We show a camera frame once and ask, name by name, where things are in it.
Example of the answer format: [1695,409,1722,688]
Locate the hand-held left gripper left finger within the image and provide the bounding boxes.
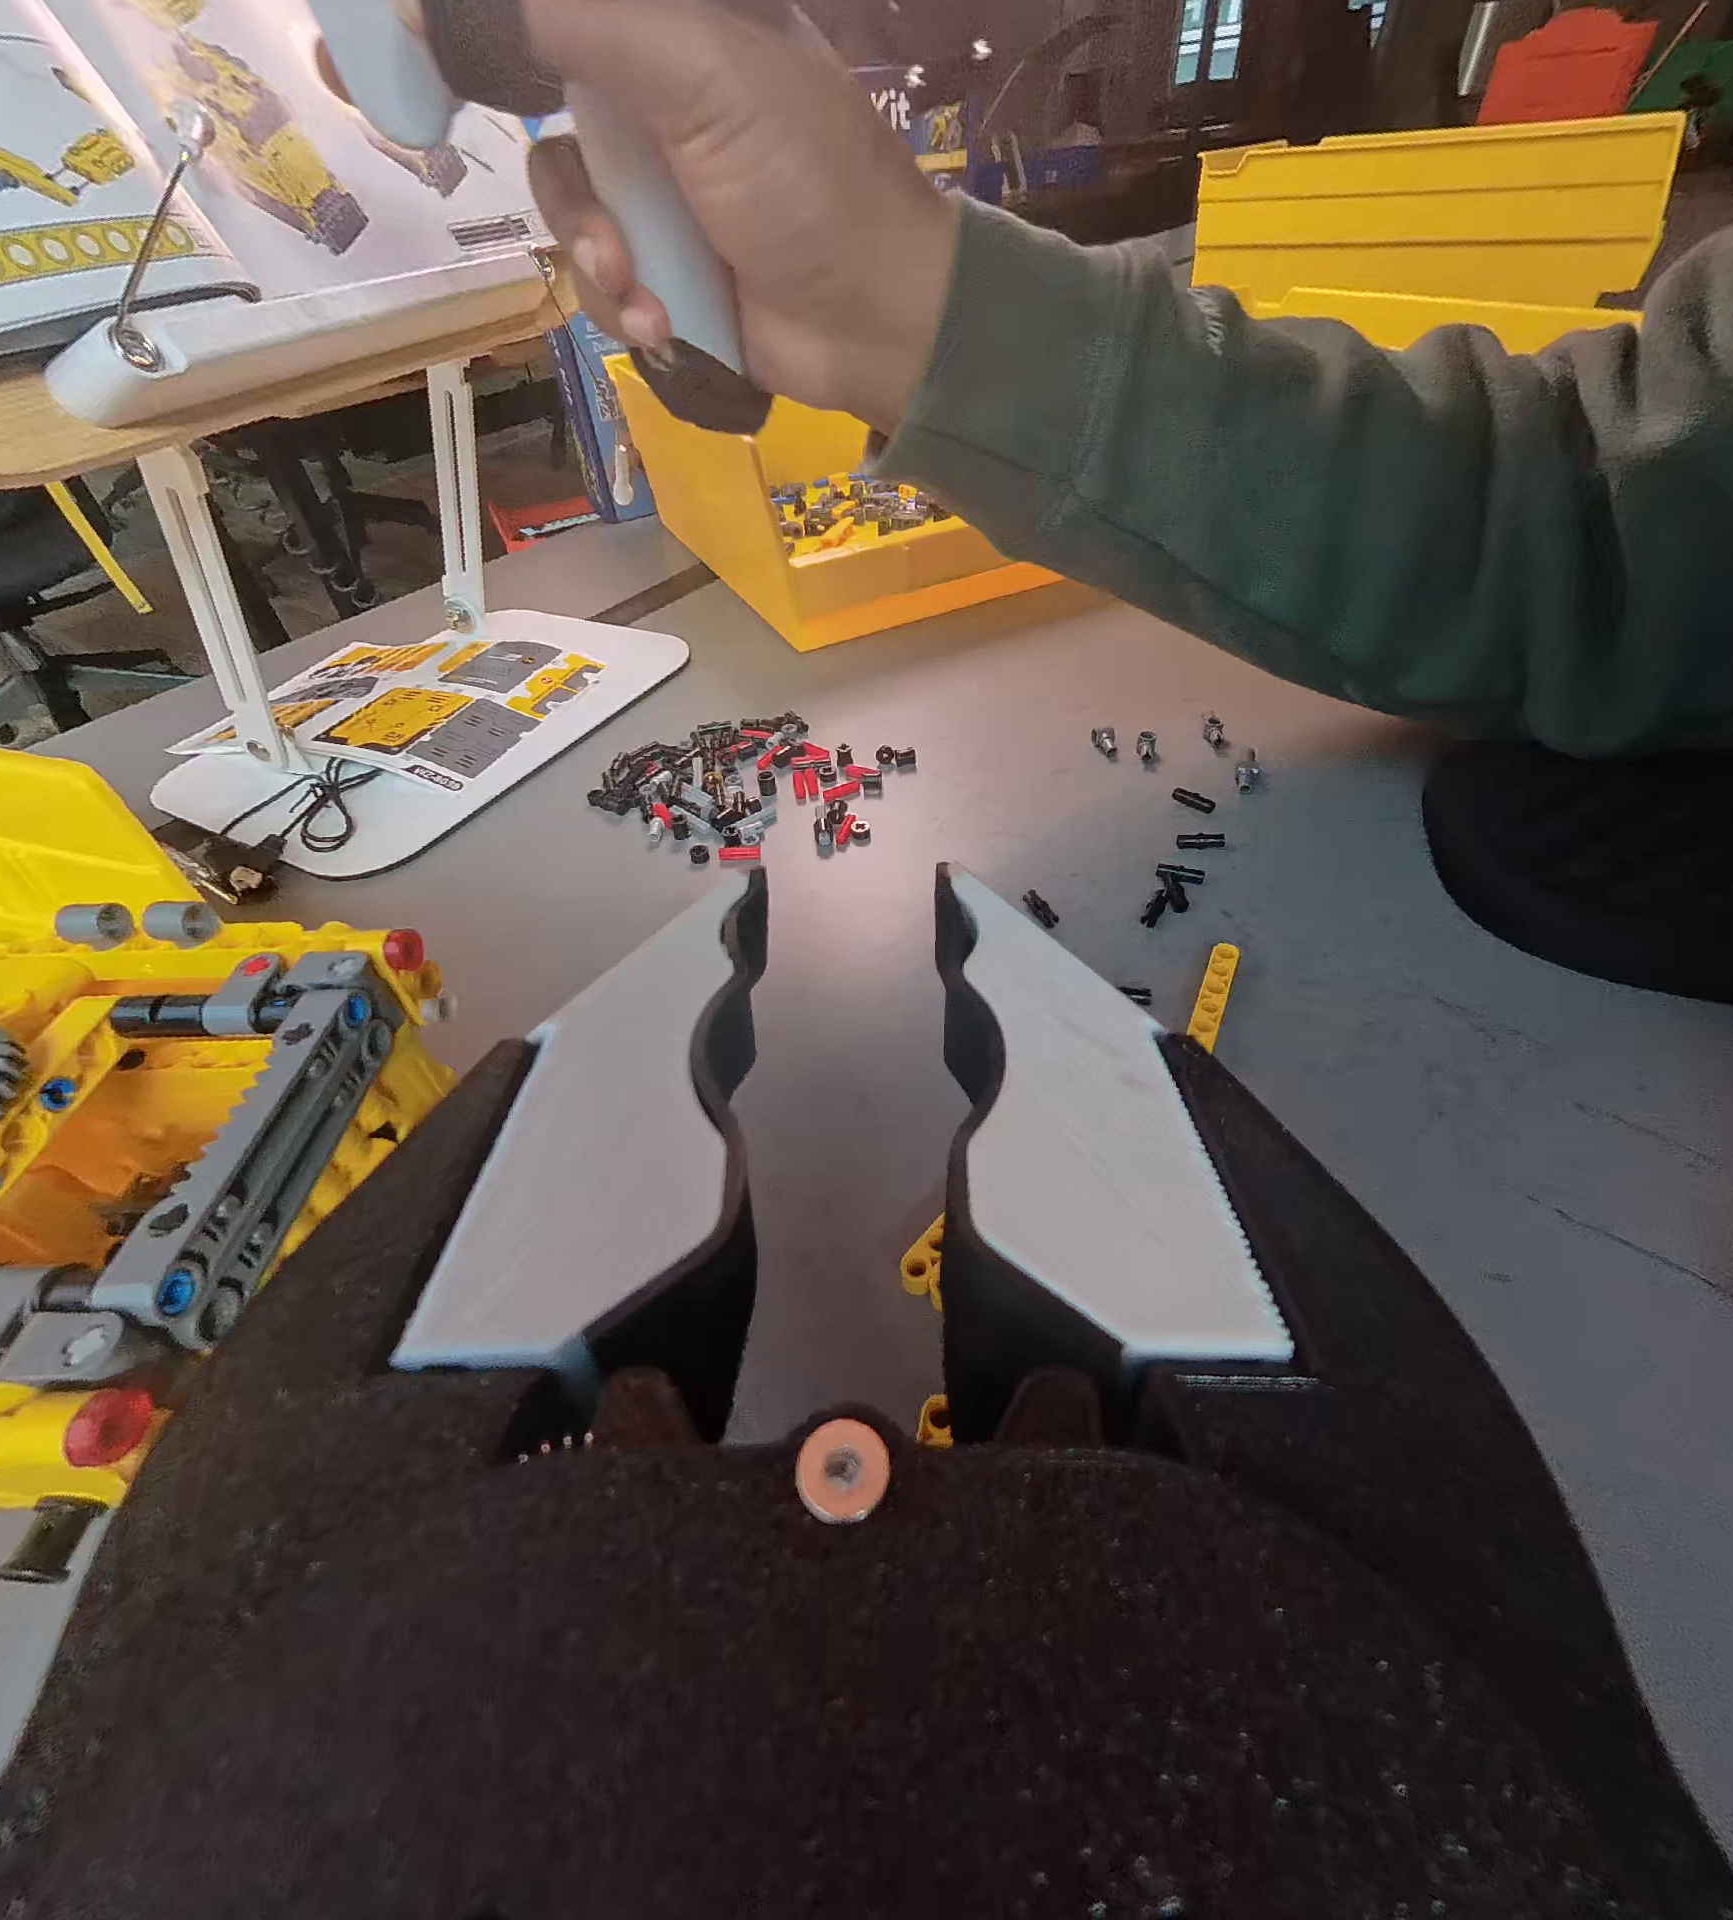
[387,865,773,1450]

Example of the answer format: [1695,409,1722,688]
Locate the red plastic crate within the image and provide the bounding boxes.
[1473,6,1666,133]

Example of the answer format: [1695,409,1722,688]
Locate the yellow grey sticker sheet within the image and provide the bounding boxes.
[167,636,610,786]

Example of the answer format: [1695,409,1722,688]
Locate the person's right hand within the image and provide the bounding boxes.
[523,0,960,438]

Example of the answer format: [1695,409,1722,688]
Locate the white book stand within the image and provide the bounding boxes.
[0,0,692,883]

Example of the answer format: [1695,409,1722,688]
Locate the person's right forearm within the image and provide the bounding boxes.
[872,195,1733,763]

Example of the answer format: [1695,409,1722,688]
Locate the blue lego set box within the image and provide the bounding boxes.
[543,313,659,528]

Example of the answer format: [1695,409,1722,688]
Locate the lego instruction booklet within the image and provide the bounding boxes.
[0,0,571,367]

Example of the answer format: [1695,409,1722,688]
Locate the thin black cable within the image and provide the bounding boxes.
[212,757,358,861]

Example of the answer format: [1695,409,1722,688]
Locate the black bumpy cushion pad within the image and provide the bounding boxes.
[1419,732,1733,1027]

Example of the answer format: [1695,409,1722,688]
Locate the pile of grey blue lego pieces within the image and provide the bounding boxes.
[771,470,952,562]

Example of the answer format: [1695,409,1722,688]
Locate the yellow lego vehicle model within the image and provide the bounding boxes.
[0,896,459,1524]

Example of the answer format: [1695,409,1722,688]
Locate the green plastic crate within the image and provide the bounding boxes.
[1629,28,1733,116]

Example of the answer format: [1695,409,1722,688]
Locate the pile of red black lego pieces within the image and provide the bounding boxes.
[587,714,916,871]

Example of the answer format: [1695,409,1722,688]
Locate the black lego pins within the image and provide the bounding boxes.
[1023,783,1229,1013]

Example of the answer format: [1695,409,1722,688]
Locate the small black clip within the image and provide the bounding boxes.
[159,838,284,913]

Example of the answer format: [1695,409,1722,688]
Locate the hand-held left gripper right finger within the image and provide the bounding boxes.
[932,863,1300,1446]

